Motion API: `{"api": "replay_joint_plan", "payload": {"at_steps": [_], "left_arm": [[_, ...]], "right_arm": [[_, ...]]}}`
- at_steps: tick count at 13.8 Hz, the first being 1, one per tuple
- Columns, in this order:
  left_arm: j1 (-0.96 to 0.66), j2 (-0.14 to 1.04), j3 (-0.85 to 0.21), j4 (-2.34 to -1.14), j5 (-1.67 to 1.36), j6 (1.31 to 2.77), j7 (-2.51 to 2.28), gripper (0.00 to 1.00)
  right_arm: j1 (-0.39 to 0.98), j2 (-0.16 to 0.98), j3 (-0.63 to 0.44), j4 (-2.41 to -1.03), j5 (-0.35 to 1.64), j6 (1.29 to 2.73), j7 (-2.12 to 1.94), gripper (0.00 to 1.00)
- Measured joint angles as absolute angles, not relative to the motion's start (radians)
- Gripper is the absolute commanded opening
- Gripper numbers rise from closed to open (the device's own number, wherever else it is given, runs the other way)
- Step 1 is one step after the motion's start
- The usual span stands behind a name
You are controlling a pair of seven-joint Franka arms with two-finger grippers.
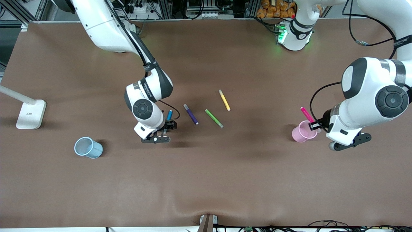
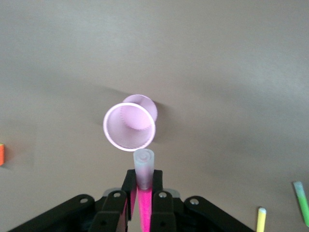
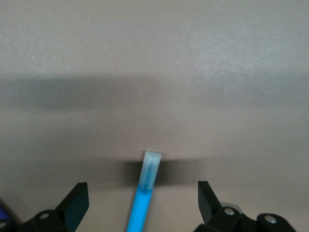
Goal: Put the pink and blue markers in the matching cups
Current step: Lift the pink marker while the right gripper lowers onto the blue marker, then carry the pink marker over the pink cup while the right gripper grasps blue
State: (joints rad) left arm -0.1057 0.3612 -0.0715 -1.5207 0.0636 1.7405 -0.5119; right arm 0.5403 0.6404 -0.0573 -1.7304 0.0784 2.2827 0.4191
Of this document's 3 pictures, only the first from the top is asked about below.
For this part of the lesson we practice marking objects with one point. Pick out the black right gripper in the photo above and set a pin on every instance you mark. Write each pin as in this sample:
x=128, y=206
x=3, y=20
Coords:
x=169, y=124

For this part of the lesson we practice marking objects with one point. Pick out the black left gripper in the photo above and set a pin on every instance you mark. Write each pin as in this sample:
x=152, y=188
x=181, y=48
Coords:
x=325, y=119

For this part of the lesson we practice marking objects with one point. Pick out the blue marker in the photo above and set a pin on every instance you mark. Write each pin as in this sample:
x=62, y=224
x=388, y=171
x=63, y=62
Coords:
x=169, y=115

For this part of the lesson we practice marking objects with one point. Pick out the pink marker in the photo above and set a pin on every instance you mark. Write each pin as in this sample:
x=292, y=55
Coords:
x=306, y=114

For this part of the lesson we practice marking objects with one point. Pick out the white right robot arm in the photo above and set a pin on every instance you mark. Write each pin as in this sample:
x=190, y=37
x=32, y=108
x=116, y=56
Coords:
x=103, y=29

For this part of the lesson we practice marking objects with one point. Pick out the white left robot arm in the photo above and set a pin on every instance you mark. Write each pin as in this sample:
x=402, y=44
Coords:
x=370, y=83

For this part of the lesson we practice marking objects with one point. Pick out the pink mesh cup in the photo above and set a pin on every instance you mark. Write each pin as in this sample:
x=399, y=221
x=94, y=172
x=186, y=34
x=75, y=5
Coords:
x=301, y=133

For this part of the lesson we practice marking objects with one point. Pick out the purple marker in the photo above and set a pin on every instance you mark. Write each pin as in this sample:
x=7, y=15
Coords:
x=191, y=114

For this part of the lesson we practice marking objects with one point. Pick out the green marker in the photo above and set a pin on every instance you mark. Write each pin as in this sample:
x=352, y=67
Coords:
x=214, y=118

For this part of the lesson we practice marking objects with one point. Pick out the yellow marker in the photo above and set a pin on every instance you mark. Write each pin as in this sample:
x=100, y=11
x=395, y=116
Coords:
x=224, y=100

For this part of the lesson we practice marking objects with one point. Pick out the blue mesh cup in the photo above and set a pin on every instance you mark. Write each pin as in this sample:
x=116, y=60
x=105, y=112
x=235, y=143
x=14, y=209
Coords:
x=88, y=148

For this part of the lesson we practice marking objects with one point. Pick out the white power strip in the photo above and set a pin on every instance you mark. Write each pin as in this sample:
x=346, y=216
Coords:
x=138, y=9

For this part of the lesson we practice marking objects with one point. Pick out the orange snack bags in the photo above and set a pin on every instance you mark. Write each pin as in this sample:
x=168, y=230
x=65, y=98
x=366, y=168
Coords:
x=273, y=9

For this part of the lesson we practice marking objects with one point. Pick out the white lamp stand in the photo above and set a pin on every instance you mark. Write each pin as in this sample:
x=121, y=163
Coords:
x=30, y=114

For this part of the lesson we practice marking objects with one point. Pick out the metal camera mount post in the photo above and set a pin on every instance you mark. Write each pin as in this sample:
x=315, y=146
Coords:
x=206, y=224

